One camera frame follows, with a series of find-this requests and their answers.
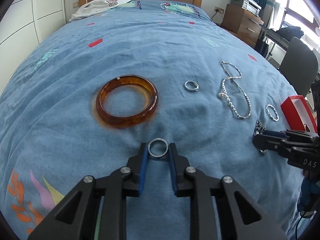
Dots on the wooden drawer cabinet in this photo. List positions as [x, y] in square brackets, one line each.
[242, 23]

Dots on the white garment on bed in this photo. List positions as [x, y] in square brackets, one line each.
[95, 7]

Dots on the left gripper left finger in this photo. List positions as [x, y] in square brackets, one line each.
[96, 206]

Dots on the blue gloved right hand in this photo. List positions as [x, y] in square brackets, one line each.
[308, 202]

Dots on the blue printed bedspread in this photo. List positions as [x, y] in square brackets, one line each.
[212, 89]

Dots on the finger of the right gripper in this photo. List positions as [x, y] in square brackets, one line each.
[277, 134]
[280, 145]

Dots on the amber orange bangle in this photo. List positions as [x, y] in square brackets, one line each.
[125, 101]

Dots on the dark office chair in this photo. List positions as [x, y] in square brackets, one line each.
[299, 66]

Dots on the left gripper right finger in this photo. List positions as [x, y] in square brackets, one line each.
[219, 208]

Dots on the white wardrobe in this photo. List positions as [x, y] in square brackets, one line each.
[25, 25]

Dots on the red shallow box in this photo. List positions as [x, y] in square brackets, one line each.
[298, 114]

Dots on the white printer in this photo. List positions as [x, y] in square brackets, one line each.
[249, 5]

